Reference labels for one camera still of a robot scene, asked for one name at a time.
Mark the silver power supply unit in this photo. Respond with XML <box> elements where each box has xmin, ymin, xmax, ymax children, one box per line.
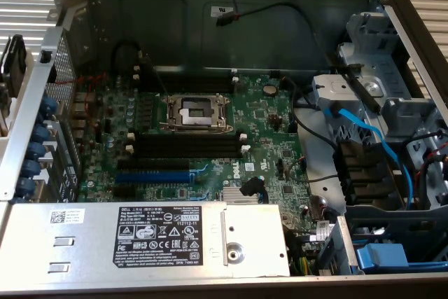
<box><xmin>0</xmin><ymin>202</ymin><xmax>291</xmax><ymax>279</ymax></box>

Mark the blue plastic handle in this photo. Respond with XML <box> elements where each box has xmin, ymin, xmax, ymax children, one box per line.
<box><xmin>353</xmin><ymin>242</ymin><xmax>410</xmax><ymax>274</ymax></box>

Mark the blue flat wire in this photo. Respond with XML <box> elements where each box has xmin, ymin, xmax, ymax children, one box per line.
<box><xmin>323</xmin><ymin>102</ymin><xmax>416</xmax><ymax>209</ymax></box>

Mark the grey metal disk bay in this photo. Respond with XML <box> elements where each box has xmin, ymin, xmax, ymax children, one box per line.
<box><xmin>335</xmin><ymin>11</ymin><xmax>448</xmax><ymax>209</ymax></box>

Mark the short black expansion slot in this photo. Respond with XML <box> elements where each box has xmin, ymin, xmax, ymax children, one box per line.
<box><xmin>112</xmin><ymin>186</ymin><xmax>137</xmax><ymax>199</ymax></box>

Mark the black ribbed plastic duct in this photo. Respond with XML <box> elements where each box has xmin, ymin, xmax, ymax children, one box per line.
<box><xmin>332</xmin><ymin>139</ymin><xmax>407</xmax><ymax>206</ymax></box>

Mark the thin black wire with plug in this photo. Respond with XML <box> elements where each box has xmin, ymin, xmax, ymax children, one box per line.
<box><xmin>215</xmin><ymin>0</ymin><xmax>337</xmax><ymax>69</ymax></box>

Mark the black computer part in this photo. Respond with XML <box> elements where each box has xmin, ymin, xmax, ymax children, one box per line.
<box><xmin>0</xmin><ymin>34</ymin><xmax>28</xmax><ymax>99</ymax></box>

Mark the thin CPU socket locking lever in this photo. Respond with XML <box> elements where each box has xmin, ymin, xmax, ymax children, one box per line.
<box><xmin>143</xmin><ymin>54</ymin><xmax>169</xmax><ymax>96</ymax></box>

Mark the black looped wire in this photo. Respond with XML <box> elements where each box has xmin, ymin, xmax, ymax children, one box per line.
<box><xmin>111</xmin><ymin>41</ymin><xmax>143</xmax><ymax>74</ymax></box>

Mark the RAM slot with white latch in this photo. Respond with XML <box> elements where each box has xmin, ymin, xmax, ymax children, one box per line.
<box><xmin>132</xmin><ymin>64</ymin><xmax>237</xmax><ymax>75</ymax></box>
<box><xmin>125</xmin><ymin>144</ymin><xmax>251</xmax><ymax>159</ymax></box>
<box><xmin>127</xmin><ymin>132</ymin><xmax>246</xmax><ymax>146</ymax></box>
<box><xmin>132</xmin><ymin>74</ymin><xmax>239</xmax><ymax>87</ymax></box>

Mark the silver finned heatsink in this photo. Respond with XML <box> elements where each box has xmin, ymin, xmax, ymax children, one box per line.
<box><xmin>223</xmin><ymin>186</ymin><xmax>267</xmax><ymax>205</ymax></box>

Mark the red black twisted wire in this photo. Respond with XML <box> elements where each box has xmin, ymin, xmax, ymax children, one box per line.
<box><xmin>55</xmin><ymin>70</ymin><xmax>110</xmax><ymax>130</ymax></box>

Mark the blue expansion slot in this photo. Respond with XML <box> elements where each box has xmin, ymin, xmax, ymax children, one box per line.
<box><xmin>114</xmin><ymin>170</ymin><xmax>197</xmax><ymax>184</ymax></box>

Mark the long black expansion slot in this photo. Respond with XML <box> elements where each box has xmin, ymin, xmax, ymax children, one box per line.
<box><xmin>116</xmin><ymin>158</ymin><xmax>190</xmax><ymax>172</ymax></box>

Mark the grey metal bracket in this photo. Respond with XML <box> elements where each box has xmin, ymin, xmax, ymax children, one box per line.
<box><xmin>311</xmin><ymin>74</ymin><xmax>363</xmax><ymax>111</ymax></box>

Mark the green motherboard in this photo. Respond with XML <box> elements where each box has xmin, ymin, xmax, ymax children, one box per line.
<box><xmin>71</xmin><ymin>71</ymin><xmax>337</xmax><ymax>258</ymax></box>

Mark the black wire plug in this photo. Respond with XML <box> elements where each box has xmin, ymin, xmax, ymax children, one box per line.
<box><xmin>240</xmin><ymin>176</ymin><xmax>265</xmax><ymax>197</ymax></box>

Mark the blue round card clip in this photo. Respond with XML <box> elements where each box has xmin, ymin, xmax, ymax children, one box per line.
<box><xmin>17</xmin><ymin>176</ymin><xmax>36</xmax><ymax>195</ymax></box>
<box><xmin>41</xmin><ymin>97</ymin><xmax>59</xmax><ymax>116</ymax></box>
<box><xmin>21</xmin><ymin>158</ymin><xmax>41</xmax><ymax>177</ymax></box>
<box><xmin>31</xmin><ymin>125</ymin><xmax>50</xmax><ymax>143</ymax></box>
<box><xmin>26</xmin><ymin>141</ymin><xmax>46</xmax><ymax>160</ymax></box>

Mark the yellow green wire bundle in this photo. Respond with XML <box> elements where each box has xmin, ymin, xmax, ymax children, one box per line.
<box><xmin>285</xmin><ymin>228</ymin><xmax>318</xmax><ymax>277</ymax></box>

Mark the grey metal PC case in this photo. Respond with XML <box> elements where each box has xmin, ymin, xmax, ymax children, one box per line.
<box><xmin>0</xmin><ymin>0</ymin><xmax>448</xmax><ymax>299</ymax></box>

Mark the silver CPU socket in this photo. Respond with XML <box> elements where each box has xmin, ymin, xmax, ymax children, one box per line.
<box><xmin>159</xmin><ymin>92</ymin><xmax>237</xmax><ymax>136</ymax></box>

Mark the black flat wire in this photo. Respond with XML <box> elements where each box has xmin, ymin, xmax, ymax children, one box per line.
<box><xmin>327</xmin><ymin>50</ymin><xmax>383</xmax><ymax>114</ymax></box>

